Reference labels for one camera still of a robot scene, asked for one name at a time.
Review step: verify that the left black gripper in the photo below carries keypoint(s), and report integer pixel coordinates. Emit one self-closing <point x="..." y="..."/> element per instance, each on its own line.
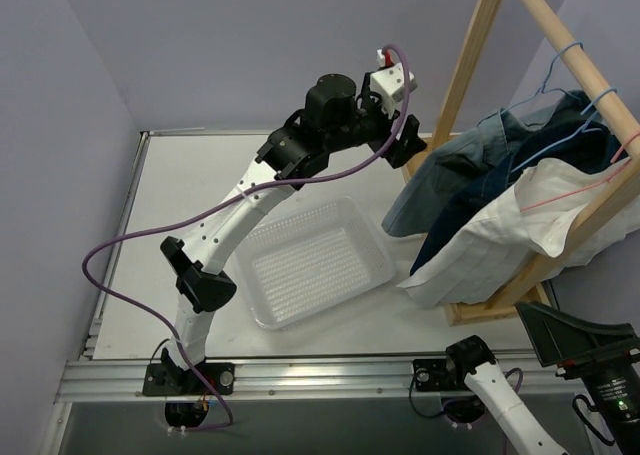
<point x="396" y="138"/>

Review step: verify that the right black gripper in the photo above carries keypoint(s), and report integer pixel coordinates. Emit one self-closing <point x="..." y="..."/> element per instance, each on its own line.
<point x="590" y="351"/>

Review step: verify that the light denim skirt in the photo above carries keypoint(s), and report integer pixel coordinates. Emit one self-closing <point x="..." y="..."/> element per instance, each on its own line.
<point x="457" y="163"/>

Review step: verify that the dark denim skirt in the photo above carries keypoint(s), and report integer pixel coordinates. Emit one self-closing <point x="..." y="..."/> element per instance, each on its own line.
<point x="575" y="135"/>

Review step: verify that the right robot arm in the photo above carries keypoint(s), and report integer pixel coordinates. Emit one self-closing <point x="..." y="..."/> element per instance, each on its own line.
<point x="473" y="363"/>

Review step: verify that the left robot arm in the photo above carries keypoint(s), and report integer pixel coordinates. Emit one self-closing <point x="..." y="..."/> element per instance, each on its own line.
<point x="337" y="115"/>

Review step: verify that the white plastic basket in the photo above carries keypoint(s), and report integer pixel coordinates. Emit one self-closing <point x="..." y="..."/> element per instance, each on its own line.
<point x="297" y="266"/>

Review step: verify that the wooden clothes rack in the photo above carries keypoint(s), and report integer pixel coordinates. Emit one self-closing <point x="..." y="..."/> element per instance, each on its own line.
<point x="609" y="217"/>

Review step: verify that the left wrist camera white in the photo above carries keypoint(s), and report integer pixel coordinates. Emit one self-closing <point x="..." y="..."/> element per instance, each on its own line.
<point x="388" y="81"/>

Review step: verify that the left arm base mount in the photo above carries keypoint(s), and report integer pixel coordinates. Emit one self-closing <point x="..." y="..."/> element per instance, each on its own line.
<point x="163" y="380"/>

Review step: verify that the aluminium frame rail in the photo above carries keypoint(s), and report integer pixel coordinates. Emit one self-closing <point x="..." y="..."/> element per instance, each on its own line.
<point x="256" y="378"/>

